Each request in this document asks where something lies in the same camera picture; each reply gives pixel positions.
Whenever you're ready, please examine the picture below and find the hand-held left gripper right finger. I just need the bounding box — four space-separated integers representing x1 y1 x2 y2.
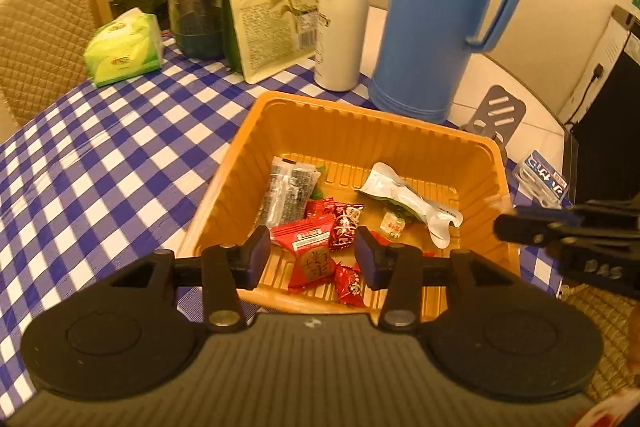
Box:
354 227 521 334

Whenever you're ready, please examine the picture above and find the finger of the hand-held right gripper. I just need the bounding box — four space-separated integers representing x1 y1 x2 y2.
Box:
494 213 640 251
514 199 640 228

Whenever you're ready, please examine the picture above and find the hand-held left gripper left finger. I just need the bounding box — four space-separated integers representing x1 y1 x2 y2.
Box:
107 225 272 333

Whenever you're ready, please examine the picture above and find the red white candy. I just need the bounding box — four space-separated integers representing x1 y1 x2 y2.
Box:
330 203 363 250
334 262 368 308

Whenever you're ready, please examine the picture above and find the beige nougat clear wrapper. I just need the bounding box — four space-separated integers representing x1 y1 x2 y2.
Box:
377 209 407 240

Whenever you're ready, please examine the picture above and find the red snack pack beige label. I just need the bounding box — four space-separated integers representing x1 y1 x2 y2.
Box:
270 214 337 290

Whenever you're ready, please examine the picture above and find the large red snack pack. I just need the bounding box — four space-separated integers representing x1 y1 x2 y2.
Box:
305 198 336 220

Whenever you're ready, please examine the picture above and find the clear silver snack packet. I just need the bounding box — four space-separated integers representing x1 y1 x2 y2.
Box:
257 157 322 229

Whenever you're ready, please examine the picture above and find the white green snack pouch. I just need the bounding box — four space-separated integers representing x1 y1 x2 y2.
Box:
355 162 463 249

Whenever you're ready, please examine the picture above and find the orange plastic tray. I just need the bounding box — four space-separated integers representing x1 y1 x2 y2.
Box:
177 91 521 325

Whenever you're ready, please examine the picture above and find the beige woven cushion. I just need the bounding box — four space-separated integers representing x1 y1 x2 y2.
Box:
557 282 640 403

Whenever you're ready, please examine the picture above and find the black appliance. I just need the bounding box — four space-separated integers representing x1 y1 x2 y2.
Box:
570 2 640 208

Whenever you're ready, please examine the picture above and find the grey phone stand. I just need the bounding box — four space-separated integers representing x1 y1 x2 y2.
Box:
460 85 527 160

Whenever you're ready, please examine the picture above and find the blue white checkered tablecloth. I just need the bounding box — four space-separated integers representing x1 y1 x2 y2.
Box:
0 34 568 413

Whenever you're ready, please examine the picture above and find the white insulated bottle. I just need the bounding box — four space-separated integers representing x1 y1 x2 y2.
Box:
312 0 376 92

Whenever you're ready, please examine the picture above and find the blue thermos jug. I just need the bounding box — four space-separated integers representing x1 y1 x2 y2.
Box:
367 0 535 125

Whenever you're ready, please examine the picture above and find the green tissue pack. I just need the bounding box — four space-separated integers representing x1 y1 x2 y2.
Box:
83 7 165 88

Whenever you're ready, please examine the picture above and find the dark glass jar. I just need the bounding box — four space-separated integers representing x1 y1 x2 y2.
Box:
167 0 226 60

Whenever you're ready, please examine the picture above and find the beige quilted chair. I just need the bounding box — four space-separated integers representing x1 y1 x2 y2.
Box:
0 0 113 128

